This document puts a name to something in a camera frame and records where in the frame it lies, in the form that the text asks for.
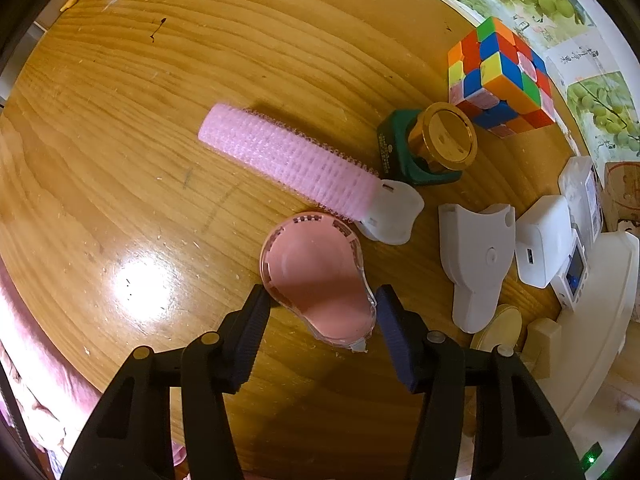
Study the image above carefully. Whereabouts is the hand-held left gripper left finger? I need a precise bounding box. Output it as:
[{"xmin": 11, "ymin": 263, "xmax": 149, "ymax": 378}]
[{"xmin": 60, "ymin": 284, "xmax": 273, "ymax": 480}]

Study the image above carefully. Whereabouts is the pink cloth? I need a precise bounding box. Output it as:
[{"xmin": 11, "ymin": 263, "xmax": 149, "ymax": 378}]
[{"xmin": 0, "ymin": 260, "xmax": 188, "ymax": 480}]

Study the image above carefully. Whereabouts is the cream round disc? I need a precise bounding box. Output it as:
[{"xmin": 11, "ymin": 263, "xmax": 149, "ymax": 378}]
[{"xmin": 470, "ymin": 304, "xmax": 523, "ymax": 353}]

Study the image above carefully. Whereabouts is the green bottle with gold cap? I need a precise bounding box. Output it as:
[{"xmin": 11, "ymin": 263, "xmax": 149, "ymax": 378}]
[{"xmin": 376, "ymin": 102, "xmax": 478, "ymax": 187}]

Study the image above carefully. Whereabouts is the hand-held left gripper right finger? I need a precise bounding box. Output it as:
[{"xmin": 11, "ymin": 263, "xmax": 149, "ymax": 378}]
[{"xmin": 375, "ymin": 284, "xmax": 586, "ymax": 480}]

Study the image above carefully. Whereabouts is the small white device with screen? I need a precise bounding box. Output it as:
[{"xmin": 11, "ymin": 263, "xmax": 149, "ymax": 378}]
[{"xmin": 550, "ymin": 225, "xmax": 596, "ymax": 313}]

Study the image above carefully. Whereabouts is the pink hair roller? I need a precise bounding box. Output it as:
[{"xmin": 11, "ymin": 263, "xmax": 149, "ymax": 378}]
[{"xmin": 197, "ymin": 102, "xmax": 426, "ymax": 247}]

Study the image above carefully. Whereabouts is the brown cardboard box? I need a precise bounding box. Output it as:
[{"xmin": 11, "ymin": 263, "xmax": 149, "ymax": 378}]
[{"xmin": 603, "ymin": 160, "xmax": 640, "ymax": 233}]

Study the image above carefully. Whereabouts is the pink correction tape dispenser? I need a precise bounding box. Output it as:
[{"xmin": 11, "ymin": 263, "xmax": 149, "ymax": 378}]
[{"xmin": 259, "ymin": 211, "xmax": 377, "ymax": 353}]

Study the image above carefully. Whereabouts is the clear box with blue label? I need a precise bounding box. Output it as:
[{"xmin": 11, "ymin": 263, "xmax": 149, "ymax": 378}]
[{"xmin": 558, "ymin": 156, "xmax": 603, "ymax": 246}]

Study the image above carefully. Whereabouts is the white storage bin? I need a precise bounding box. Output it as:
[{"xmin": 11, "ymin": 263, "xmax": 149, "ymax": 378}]
[{"xmin": 537, "ymin": 230, "xmax": 640, "ymax": 461}]

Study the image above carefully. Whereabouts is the multicoloured puzzle cube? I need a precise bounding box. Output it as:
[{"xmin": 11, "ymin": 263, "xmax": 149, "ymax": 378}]
[{"xmin": 446, "ymin": 16, "xmax": 557, "ymax": 139}]

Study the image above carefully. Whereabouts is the white charger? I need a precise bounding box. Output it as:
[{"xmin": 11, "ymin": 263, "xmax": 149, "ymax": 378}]
[{"xmin": 515, "ymin": 195, "xmax": 573, "ymax": 290}]

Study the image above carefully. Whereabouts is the cream rectangular block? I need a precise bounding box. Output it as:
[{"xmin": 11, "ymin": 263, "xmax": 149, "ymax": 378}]
[{"xmin": 522, "ymin": 319, "xmax": 563, "ymax": 381}]

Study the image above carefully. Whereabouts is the white plastic clip case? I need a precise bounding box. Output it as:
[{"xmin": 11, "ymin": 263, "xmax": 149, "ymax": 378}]
[{"xmin": 438, "ymin": 202, "xmax": 517, "ymax": 335}]

